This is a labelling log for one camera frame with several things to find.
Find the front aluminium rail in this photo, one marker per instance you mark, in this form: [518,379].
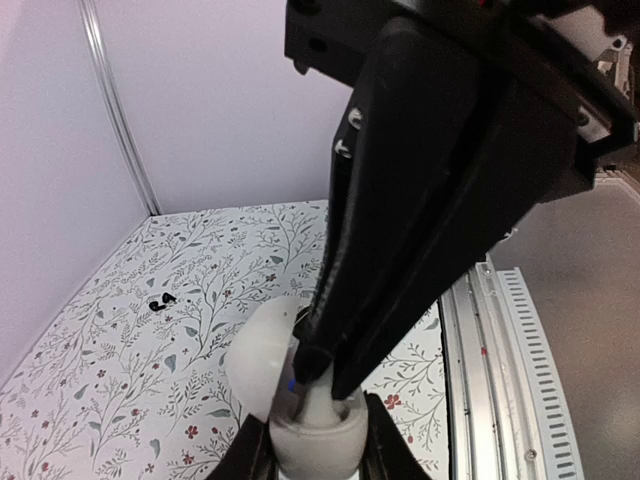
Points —
[564,298]

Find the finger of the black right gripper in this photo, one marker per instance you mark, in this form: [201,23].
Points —
[335,309]
[448,165]

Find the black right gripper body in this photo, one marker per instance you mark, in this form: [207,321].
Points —
[548,46]

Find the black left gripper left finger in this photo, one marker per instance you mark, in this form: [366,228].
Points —
[250,455]

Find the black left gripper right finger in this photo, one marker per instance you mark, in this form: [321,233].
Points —
[386,455]

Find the white earbud charging case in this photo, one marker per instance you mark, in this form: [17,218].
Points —
[312,435]

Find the floral patterned table mat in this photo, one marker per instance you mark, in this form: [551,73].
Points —
[113,390]

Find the left aluminium frame post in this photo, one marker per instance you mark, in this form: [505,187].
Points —
[114,107]

